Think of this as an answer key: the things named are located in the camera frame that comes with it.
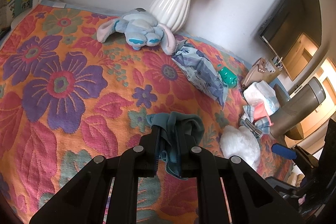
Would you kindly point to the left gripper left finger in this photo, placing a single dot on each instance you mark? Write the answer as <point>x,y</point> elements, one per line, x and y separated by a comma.
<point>125,170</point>

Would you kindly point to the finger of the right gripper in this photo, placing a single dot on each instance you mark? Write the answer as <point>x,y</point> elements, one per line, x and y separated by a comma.
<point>284,151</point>

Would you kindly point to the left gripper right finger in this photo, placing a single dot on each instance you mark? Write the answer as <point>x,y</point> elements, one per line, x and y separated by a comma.
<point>210,171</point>

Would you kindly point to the dark teal cloth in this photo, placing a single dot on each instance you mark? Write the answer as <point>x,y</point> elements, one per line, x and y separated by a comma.
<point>176,128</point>

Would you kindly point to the white fluffy plush toy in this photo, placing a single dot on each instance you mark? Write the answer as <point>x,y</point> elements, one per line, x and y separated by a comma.
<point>240,142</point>

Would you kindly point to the blue stitch plush toy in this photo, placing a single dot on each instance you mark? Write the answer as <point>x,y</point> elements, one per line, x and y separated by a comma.
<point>140,29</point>

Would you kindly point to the blue plaid bow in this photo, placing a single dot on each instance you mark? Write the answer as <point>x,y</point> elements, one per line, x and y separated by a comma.
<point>256,119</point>

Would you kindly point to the beige thermos bottle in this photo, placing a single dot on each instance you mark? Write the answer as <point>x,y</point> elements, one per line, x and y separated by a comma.
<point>286,120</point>

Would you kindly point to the blue tissue pack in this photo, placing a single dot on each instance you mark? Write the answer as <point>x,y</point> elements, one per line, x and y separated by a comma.
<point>262,92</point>

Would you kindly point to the green plastic toy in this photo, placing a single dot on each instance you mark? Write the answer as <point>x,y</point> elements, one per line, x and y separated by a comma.
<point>228,77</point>

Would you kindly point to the cork pen holder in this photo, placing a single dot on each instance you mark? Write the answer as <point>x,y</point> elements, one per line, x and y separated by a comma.
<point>271,71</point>

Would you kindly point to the blue printed plastic package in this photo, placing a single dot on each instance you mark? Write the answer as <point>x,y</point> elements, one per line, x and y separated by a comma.
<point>199,71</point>

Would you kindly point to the black wall television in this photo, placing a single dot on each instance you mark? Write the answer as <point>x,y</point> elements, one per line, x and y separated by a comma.
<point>294,32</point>

